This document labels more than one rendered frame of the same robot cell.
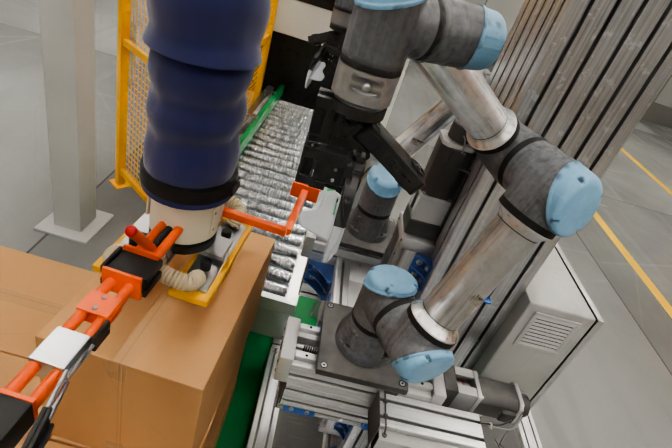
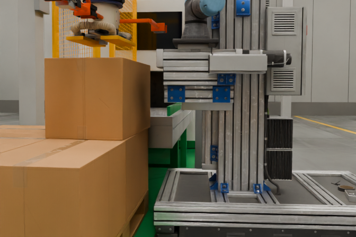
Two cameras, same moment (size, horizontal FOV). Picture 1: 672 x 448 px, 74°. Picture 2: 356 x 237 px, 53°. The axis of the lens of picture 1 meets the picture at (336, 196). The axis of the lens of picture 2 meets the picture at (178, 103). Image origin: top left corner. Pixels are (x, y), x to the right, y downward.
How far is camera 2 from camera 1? 1.56 m
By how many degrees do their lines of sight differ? 29
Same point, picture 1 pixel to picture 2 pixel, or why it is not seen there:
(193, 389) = (117, 58)
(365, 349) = (193, 29)
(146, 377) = (95, 61)
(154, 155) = not seen: outside the picture
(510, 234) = not seen: outside the picture
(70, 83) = (32, 74)
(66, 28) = (31, 45)
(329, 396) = (186, 69)
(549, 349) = (291, 32)
